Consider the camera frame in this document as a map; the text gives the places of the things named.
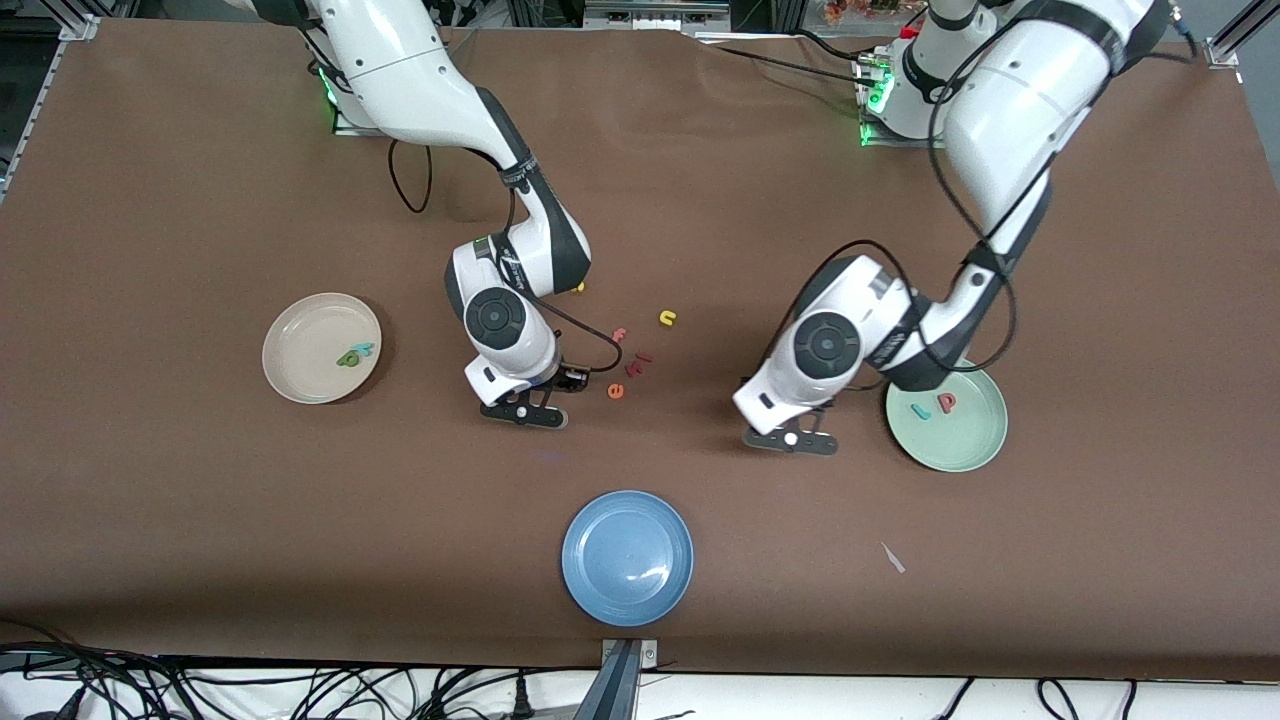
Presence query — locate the blue plate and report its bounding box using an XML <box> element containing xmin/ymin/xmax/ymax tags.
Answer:
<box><xmin>561</xmin><ymin>489</ymin><xmax>694</xmax><ymax>628</ymax></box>

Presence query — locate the brown table cover sheet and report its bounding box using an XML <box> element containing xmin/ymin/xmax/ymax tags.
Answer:
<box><xmin>0</xmin><ymin>18</ymin><xmax>1280</xmax><ymax>683</ymax></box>

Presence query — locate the black base power cable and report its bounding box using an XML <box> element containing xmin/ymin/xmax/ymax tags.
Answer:
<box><xmin>715</xmin><ymin>30</ymin><xmax>881</xmax><ymax>89</ymax></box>

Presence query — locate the aluminium frame rail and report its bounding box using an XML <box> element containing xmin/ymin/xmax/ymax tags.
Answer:
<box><xmin>0</xmin><ymin>15</ymin><xmax>101</xmax><ymax>201</ymax></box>
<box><xmin>1203</xmin><ymin>0</ymin><xmax>1263</xmax><ymax>69</ymax></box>

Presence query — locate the light green plate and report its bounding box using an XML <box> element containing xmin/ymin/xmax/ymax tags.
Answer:
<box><xmin>885</xmin><ymin>360</ymin><xmax>1009</xmax><ymax>473</ymax></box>

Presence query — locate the tangle of black floor cables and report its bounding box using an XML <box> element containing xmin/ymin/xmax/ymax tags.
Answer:
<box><xmin>0</xmin><ymin>620</ymin><xmax>601</xmax><ymax>720</ymax></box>

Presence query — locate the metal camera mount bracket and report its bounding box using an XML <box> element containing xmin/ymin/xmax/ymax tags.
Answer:
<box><xmin>572</xmin><ymin>638</ymin><xmax>661</xmax><ymax>720</ymax></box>

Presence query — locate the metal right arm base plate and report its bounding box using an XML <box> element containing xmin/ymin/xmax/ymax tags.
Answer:
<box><xmin>333</xmin><ymin>95</ymin><xmax>386</xmax><ymax>138</ymax></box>

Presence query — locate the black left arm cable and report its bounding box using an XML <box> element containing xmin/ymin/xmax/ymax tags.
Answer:
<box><xmin>762</xmin><ymin>30</ymin><xmax>1018</xmax><ymax>376</ymax></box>

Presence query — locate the beige brown plate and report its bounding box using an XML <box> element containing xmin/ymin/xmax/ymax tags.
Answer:
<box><xmin>262</xmin><ymin>292</ymin><xmax>383</xmax><ymax>405</ymax></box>

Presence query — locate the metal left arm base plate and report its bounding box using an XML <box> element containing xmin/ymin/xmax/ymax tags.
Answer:
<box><xmin>860</xmin><ymin>55</ymin><xmax>946</xmax><ymax>149</ymax></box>

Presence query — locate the white power strip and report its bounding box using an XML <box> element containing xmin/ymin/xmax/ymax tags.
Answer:
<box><xmin>585</xmin><ymin>0</ymin><xmax>731</xmax><ymax>29</ymax></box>

